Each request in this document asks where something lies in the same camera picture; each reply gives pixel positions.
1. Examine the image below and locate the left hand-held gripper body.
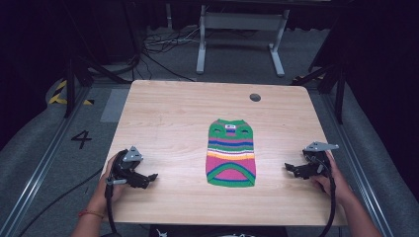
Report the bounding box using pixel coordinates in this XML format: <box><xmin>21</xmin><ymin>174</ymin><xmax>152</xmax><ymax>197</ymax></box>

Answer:
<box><xmin>105</xmin><ymin>145</ymin><xmax>148</xmax><ymax>190</ymax></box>

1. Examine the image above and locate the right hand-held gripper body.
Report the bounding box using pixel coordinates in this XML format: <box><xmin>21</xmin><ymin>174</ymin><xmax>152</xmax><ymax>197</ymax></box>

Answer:
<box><xmin>297</xmin><ymin>140</ymin><xmax>340</xmax><ymax>181</ymax></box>

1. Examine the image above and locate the person's right hand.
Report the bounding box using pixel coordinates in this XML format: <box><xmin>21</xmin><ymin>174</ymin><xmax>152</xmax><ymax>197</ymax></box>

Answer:
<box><xmin>309</xmin><ymin>151</ymin><xmax>358</xmax><ymax>206</ymax></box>

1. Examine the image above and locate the person's left hand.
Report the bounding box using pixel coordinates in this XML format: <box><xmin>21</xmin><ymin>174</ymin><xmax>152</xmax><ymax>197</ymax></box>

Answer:
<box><xmin>89</xmin><ymin>153</ymin><xmax>129</xmax><ymax>215</ymax></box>

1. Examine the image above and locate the striped knitted pet sweater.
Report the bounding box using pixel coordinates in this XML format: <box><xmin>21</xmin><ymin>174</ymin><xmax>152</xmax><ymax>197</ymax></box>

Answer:
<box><xmin>205</xmin><ymin>118</ymin><xmax>258</xmax><ymax>189</ymax></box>

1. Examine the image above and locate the black metal stand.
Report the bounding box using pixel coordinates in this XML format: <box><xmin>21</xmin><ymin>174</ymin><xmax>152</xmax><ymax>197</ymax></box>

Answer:
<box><xmin>62</xmin><ymin>53</ymin><xmax>132</xmax><ymax>119</ymax></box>
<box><xmin>291</xmin><ymin>60</ymin><xmax>348</xmax><ymax>125</ymax></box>

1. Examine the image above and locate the yellow black hazard tape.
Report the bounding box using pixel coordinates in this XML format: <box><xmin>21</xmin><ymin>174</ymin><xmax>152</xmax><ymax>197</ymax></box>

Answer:
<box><xmin>47</xmin><ymin>79</ymin><xmax>96</xmax><ymax>107</ymax></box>

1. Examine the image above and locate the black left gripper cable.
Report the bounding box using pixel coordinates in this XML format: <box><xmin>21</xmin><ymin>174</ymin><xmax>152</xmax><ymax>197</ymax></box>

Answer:
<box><xmin>104</xmin><ymin>183</ymin><xmax>119</xmax><ymax>235</ymax></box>

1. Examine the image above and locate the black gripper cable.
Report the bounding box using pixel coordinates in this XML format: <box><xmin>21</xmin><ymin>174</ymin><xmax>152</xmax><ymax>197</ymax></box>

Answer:
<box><xmin>104</xmin><ymin>183</ymin><xmax>119</xmax><ymax>235</ymax></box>
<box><xmin>310</xmin><ymin>155</ymin><xmax>338</xmax><ymax>237</ymax></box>

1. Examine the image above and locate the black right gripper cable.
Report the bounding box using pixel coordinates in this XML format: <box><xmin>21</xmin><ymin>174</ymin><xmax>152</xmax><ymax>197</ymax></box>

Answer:
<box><xmin>310</xmin><ymin>155</ymin><xmax>338</xmax><ymax>237</ymax></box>

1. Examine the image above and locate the aluminium floor rail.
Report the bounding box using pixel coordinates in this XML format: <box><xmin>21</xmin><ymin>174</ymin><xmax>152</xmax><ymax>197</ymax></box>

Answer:
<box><xmin>320</xmin><ymin>92</ymin><xmax>396</xmax><ymax>237</ymax></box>
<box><xmin>0</xmin><ymin>86</ymin><xmax>92</xmax><ymax>237</ymax></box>

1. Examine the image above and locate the red orange string bracelet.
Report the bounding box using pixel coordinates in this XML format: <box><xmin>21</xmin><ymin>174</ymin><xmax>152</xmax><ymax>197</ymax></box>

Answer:
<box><xmin>77</xmin><ymin>209</ymin><xmax>106</xmax><ymax>219</ymax></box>

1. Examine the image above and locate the thin black floor cable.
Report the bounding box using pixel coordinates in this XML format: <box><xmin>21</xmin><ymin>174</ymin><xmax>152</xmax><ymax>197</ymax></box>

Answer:
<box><xmin>18</xmin><ymin>167</ymin><xmax>105</xmax><ymax>237</ymax></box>

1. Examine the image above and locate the tangle of floor cables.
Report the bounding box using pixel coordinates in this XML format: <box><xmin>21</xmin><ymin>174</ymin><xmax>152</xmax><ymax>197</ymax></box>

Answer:
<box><xmin>129</xmin><ymin>25</ymin><xmax>203</xmax><ymax>83</ymax></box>

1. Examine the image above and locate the white metal desk frame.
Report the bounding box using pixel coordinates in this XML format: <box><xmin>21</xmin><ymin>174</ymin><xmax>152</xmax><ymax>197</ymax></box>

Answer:
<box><xmin>196</xmin><ymin>4</ymin><xmax>292</xmax><ymax>79</ymax></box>

